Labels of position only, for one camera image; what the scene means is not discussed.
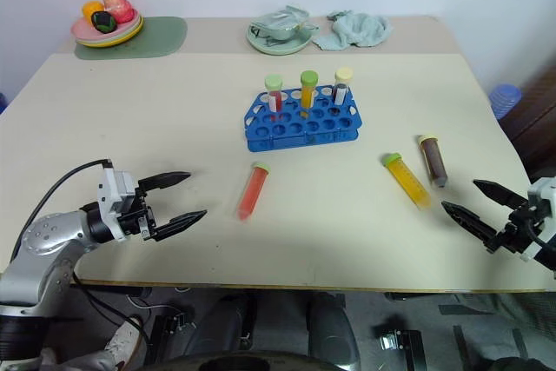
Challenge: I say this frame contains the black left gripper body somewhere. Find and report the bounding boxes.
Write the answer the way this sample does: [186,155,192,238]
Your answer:
[119,187,158,242]

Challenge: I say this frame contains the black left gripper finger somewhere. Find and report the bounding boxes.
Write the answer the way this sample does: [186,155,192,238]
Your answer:
[137,170,193,193]
[152,209,208,242]

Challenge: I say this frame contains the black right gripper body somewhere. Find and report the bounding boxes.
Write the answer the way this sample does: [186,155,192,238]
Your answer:
[485,200,545,255]

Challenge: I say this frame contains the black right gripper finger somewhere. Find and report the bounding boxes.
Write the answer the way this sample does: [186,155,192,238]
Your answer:
[440,201,497,245]
[473,179,529,212]

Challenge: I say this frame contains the brown tube pale yellow cap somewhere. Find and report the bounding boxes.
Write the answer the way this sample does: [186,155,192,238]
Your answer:
[417,134,449,189]

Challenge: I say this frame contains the orange tube green cap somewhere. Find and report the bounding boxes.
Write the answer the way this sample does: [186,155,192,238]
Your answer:
[299,70,319,121]
[381,152,433,209]

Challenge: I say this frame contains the red tube light green cap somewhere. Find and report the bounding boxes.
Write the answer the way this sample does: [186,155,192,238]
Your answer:
[236,162,272,222]
[263,74,284,124]

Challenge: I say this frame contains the blue test tube rack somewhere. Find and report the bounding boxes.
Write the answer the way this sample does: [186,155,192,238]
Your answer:
[243,86,362,154]

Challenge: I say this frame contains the dark tube pale yellow cap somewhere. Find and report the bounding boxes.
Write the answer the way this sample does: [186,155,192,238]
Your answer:
[330,66,354,107]

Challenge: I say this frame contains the brown wooden cabinet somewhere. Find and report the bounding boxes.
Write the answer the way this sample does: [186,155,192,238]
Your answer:
[506,64,556,181]

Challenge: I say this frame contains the white sneaker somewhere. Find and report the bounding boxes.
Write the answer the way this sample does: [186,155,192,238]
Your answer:
[103,316,145,368]

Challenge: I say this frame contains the green placemat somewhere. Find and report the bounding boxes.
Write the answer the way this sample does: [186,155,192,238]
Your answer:
[73,16,189,62]

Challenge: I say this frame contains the yellow plate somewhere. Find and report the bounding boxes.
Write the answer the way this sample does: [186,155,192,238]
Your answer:
[76,22,145,49]

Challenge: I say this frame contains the grey trouser leg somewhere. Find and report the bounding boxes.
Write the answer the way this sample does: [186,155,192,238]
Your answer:
[38,343,119,371]

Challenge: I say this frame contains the pale green stacked plate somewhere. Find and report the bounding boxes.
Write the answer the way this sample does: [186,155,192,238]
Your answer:
[74,18,143,46]

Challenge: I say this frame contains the dark purple toy fruit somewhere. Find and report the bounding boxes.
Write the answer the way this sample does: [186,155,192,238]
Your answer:
[89,10,118,35]

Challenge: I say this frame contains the light green round plate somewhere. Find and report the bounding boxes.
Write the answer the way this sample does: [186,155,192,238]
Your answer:
[246,18,314,56]

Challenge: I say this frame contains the pink plate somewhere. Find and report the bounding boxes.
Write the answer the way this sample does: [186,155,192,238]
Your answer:
[70,12,142,41]

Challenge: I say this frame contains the pink toy peach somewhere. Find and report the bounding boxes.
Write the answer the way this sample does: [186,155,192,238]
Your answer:
[103,0,135,24]

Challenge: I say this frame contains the orange toy fruit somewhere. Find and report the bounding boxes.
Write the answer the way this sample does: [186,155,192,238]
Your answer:
[82,0,106,20]

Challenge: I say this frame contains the crumpled clear plastic packet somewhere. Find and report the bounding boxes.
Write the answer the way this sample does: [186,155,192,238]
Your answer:
[255,4,321,36]

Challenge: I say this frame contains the teal crumpled cloth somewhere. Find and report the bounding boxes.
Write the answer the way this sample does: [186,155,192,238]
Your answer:
[313,10,395,53]

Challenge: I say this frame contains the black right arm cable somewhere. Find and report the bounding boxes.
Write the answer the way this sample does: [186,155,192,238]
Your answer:
[520,219,556,255]

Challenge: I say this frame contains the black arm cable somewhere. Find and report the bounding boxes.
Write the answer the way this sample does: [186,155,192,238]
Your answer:
[9,158,113,262]
[520,219,556,255]

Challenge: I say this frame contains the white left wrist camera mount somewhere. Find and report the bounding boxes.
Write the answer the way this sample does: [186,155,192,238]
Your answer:
[96,161,141,244]

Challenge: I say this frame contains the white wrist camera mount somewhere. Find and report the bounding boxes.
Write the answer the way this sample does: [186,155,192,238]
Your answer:
[96,161,141,244]
[520,176,556,262]

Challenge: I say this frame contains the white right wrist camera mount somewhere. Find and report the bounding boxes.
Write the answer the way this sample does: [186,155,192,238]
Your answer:
[520,176,556,262]

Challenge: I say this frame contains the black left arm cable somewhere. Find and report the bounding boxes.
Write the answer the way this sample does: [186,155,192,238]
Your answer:
[9,158,113,262]

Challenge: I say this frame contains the black metal bracket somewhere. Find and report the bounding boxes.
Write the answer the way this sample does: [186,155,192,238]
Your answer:
[150,311,195,355]
[379,328,426,368]

